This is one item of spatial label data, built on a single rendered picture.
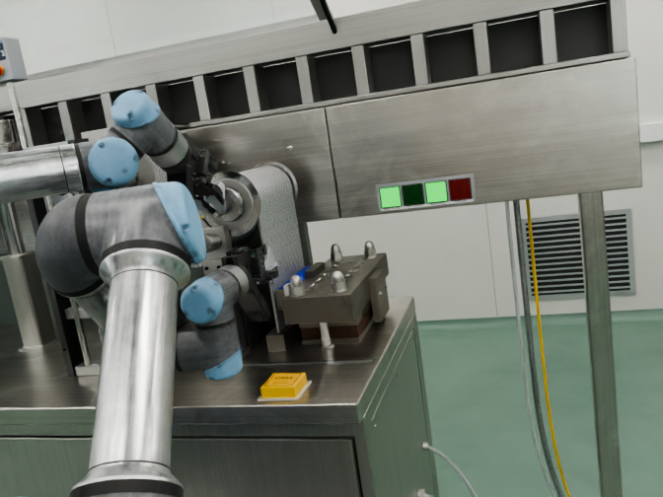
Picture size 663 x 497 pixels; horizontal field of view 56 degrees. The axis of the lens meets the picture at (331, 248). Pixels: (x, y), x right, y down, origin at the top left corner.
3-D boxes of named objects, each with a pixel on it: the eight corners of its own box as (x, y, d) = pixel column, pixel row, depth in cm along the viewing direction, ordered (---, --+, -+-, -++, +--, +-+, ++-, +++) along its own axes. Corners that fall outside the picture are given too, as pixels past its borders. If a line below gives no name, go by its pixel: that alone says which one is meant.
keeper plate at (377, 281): (374, 322, 153) (367, 278, 151) (382, 310, 162) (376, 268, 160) (384, 321, 152) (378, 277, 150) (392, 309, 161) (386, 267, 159)
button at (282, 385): (261, 399, 120) (259, 388, 119) (274, 384, 126) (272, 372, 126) (296, 398, 118) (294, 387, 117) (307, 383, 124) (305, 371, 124)
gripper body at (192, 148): (221, 164, 135) (193, 129, 124) (215, 198, 131) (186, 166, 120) (189, 169, 137) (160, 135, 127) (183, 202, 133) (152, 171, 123)
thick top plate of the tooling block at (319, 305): (285, 324, 141) (280, 299, 140) (333, 277, 178) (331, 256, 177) (353, 320, 136) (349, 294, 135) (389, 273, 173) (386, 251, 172)
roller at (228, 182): (210, 232, 144) (200, 181, 142) (255, 213, 168) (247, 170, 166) (256, 227, 141) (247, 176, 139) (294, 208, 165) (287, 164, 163)
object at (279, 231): (271, 298, 145) (257, 220, 142) (303, 272, 167) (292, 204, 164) (273, 298, 145) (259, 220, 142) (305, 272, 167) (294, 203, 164)
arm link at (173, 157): (175, 154, 117) (136, 160, 119) (186, 168, 121) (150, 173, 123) (182, 121, 120) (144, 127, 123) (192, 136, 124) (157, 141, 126)
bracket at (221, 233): (219, 363, 144) (194, 232, 138) (232, 352, 150) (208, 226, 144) (240, 362, 142) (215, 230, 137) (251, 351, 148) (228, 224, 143)
